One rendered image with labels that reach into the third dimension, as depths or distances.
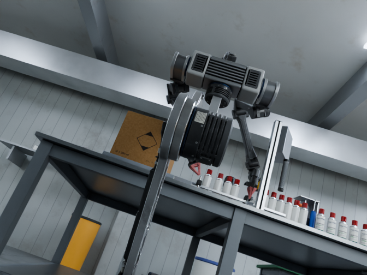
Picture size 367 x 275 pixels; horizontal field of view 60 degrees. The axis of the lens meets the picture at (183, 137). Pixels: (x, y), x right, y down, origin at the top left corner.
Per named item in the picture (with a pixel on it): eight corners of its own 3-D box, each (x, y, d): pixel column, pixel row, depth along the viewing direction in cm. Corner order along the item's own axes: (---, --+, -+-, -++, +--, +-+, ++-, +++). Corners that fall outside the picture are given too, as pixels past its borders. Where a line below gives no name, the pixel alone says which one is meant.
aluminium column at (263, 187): (258, 224, 182) (279, 124, 207) (260, 223, 178) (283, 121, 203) (250, 221, 182) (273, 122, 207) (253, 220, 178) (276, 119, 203)
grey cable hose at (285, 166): (282, 192, 195) (288, 161, 203) (284, 191, 192) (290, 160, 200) (276, 190, 195) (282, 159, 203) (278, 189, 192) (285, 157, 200)
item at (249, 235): (312, 270, 271) (313, 268, 272) (452, 280, 150) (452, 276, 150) (82, 190, 271) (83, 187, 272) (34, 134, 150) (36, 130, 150)
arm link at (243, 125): (232, 108, 223) (247, 106, 224) (230, 111, 228) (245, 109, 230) (247, 167, 211) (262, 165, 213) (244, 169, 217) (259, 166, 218)
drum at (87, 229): (43, 263, 421) (68, 210, 449) (55, 263, 465) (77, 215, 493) (76, 274, 418) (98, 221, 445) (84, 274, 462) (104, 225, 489)
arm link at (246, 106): (230, 97, 225) (243, 95, 226) (231, 115, 229) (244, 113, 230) (253, 107, 182) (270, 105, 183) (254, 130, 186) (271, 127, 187)
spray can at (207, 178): (204, 202, 197) (213, 172, 205) (206, 201, 193) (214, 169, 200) (196, 199, 197) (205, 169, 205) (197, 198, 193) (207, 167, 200)
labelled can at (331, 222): (330, 246, 198) (334, 214, 205) (335, 246, 193) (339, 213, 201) (322, 243, 198) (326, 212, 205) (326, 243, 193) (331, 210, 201)
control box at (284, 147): (288, 163, 206) (292, 138, 214) (282, 152, 194) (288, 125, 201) (272, 162, 212) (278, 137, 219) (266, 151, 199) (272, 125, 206)
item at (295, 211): (293, 233, 198) (299, 202, 206) (297, 233, 193) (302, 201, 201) (285, 231, 198) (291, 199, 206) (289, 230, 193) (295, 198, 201)
